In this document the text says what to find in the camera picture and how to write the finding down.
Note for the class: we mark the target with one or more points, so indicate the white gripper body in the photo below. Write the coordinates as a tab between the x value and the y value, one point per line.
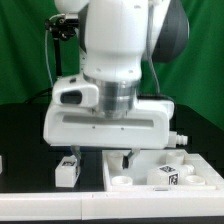
86	111

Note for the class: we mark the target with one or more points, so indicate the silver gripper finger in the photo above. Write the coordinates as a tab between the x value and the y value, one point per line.
76	152
129	158

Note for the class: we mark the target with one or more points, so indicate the white square tabletop tray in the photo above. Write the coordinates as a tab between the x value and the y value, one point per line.
134	179

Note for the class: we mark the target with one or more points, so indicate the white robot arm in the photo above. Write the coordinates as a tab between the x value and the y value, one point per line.
116	36

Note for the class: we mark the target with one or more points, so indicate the white left fence block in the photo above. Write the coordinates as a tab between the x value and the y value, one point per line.
1	165

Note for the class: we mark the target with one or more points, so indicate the white front fence rail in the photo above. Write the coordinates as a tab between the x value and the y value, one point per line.
110	205

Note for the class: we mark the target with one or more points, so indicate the black camera stand pole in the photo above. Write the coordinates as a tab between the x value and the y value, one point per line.
57	57

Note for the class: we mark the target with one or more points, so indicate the black camera on stand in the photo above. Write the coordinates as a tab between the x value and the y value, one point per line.
63	26

